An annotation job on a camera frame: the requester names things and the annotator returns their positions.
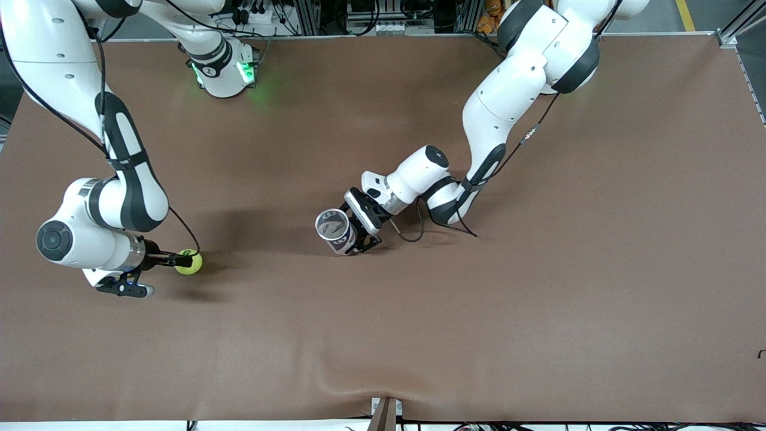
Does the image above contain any pile of orange objects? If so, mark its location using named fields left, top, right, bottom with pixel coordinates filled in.
left=477, top=0, right=506, bottom=34

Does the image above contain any aluminium frame profile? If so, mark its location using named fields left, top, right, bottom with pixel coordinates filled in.
left=717, top=0, right=766, bottom=48

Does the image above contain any white terminal block row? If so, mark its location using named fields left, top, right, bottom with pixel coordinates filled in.
left=372, top=21, right=436, bottom=37

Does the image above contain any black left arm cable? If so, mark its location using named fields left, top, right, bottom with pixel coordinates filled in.
left=389, top=0, right=623, bottom=243

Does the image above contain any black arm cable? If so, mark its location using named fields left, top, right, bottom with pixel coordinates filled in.
left=0, top=18, right=202, bottom=261
left=389, top=0, right=623, bottom=243

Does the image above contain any white power strip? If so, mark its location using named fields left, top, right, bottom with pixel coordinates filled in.
left=230, top=5, right=277, bottom=28

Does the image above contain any metal mount bracket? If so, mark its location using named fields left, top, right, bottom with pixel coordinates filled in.
left=370, top=396, right=403, bottom=431

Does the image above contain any yellow tennis ball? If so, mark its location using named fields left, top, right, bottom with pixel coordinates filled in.
left=174, top=249, right=203, bottom=276

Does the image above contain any brown table mat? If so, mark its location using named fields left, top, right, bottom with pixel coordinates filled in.
left=0, top=33, right=766, bottom=423

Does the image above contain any clear plastic tennis ball can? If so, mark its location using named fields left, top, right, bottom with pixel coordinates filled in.
left=315, top=208, right=360, bottom=256

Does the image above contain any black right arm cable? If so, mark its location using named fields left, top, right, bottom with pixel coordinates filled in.
left=0, top=18, right=202, bottom=261

